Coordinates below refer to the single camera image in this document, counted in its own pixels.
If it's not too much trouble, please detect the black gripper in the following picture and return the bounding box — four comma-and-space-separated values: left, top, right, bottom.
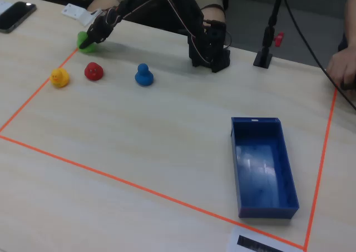
80, 6, 125, 48

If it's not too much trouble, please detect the green rubber duck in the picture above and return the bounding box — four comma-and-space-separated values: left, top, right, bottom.
76, 31, 97, 53

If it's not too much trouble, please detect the person's bare forearm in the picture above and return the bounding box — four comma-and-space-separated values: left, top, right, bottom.
338, 0, 356, 52

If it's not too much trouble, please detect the red rubber duck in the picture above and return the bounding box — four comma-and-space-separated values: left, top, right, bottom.
84, 62, 105, 82

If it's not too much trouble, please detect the yellow rubber duck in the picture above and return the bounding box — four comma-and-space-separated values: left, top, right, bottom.
50, 67, 70, 88

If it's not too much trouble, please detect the blue rubber duck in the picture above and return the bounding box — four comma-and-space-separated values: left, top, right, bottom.
134, 63, 155, 87

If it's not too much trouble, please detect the blue rectangular plastic box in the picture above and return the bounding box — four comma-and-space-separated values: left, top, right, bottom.
230, 116, 300, 219

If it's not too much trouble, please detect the person's bare hand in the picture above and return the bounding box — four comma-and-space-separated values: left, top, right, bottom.
325, 45, 356, 90

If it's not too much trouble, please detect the black smartphone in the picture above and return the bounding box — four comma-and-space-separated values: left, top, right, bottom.
0, 1, 37, 34

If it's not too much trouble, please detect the white paper with black stripe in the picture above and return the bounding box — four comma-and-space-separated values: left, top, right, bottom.
226, 226, 305, 252

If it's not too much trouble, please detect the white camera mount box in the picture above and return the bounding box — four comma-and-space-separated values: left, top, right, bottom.
61, 3, 104, 25

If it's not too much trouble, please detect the black camera stand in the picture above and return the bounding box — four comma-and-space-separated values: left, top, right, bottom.
253, 0, 287, 70

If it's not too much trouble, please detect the long black cable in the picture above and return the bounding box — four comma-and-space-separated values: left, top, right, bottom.
282, 0, 356, 111

